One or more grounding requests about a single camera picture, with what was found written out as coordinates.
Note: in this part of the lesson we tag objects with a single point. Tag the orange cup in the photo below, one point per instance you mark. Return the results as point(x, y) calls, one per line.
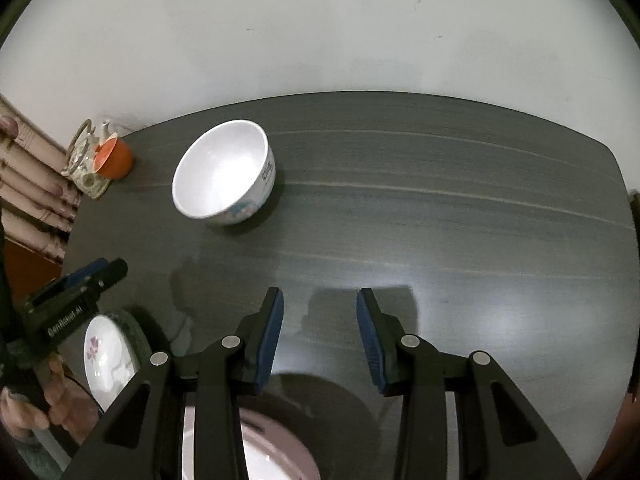
point(117, 160)

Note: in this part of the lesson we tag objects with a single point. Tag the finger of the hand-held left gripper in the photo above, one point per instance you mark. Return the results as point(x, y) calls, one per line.
point(85, 272)
point(112, 271)

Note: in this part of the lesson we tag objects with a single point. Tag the beige bamboo print curtain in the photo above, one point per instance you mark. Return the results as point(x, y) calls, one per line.
point(35, 180)

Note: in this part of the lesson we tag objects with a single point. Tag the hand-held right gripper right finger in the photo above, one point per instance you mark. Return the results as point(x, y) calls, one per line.
point(372, 345)

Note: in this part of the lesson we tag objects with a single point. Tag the white plate pink flowers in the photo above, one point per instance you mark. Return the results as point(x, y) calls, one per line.
point(107, 365)

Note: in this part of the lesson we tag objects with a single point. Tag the person's left hand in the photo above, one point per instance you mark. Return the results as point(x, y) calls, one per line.
point(70, 410)

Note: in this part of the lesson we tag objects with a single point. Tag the floral teapot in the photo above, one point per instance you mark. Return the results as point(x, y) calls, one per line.
point(85, 170)

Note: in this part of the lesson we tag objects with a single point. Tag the white bowl blue print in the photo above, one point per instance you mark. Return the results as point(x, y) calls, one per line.
point(220, 170)

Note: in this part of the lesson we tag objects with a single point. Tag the brown wooden cabinet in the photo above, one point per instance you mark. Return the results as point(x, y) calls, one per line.
point(35, 270)

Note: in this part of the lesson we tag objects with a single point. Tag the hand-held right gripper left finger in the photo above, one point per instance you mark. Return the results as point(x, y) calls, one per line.
point(265, 345)

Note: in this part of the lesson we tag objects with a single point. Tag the pink bowl white inside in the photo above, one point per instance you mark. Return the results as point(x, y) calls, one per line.
point(295, 447)

